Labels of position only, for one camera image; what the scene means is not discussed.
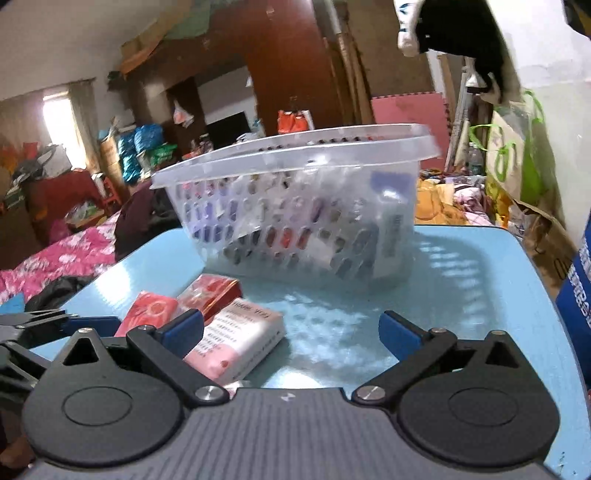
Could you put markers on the green white tote bag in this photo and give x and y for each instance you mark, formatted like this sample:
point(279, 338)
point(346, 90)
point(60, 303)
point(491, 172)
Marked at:
point(503, 152)

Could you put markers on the pink white tissue pack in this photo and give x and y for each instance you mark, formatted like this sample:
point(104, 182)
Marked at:
point(231, 341)

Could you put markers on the black hanging garment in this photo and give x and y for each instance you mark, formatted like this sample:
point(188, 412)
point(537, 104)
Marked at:
point(461, 27)

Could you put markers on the blue plastic bags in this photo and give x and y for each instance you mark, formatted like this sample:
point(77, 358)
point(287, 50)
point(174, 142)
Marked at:
point(138, 147)

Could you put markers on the brown wooden wardrobe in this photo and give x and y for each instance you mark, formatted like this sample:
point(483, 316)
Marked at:
point(295, 55)

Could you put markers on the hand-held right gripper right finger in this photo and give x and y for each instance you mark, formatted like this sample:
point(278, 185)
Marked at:
point(399, 332)

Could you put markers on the floral cloth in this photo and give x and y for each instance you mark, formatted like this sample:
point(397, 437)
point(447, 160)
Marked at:
point(471, 205)

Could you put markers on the pink floral blanket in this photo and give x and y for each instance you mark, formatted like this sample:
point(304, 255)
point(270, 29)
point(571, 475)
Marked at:
point(60, 258)

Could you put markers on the dark maroon cloth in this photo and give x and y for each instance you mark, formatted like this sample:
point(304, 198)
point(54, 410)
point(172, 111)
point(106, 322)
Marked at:
point(138, 217)

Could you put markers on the pink foam mat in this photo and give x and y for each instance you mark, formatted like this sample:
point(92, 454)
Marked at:
point(406, 110)

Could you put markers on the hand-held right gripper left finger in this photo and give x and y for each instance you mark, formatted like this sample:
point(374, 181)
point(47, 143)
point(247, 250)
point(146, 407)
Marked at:
point(184, 330)

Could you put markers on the white plastic laundry basket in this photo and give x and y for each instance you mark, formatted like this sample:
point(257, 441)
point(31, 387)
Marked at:
point(258, 217)

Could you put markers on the plastic bottle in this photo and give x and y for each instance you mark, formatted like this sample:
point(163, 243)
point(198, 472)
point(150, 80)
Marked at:
point(475, 161)

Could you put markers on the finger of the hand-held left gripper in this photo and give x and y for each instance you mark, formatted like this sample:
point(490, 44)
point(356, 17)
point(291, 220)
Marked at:
point(18, 364)
point(94, 325)

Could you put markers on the red gold packet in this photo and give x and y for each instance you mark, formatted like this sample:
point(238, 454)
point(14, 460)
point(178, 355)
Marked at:
point(210, 290)

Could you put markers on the clothes pile on wardrobe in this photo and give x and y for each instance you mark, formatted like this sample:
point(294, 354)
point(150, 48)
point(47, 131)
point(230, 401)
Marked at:
point(184, 23)

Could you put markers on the red white plastic bag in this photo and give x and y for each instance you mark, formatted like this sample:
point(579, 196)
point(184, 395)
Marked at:
point(293, 122)

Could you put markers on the orange cloth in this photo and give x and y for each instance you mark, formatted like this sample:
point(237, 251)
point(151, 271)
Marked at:
point(434, 203)

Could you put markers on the red covered furniture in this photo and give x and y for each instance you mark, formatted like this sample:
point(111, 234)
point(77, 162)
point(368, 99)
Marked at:
point(55, 194)

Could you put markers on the blue fabric bag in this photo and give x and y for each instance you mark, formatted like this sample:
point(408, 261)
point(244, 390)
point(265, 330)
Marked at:
point(575, 286)

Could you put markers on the bright window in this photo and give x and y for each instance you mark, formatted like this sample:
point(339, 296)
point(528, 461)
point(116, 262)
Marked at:
point(57, 115)

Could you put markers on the black television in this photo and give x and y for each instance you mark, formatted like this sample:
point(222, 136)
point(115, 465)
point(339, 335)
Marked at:
point(228, 129)

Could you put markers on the black cloth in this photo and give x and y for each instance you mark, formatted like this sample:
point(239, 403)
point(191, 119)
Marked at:
point(64, 288)

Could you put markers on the cardboard box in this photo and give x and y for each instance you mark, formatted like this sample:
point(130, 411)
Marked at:
point(549, 249)

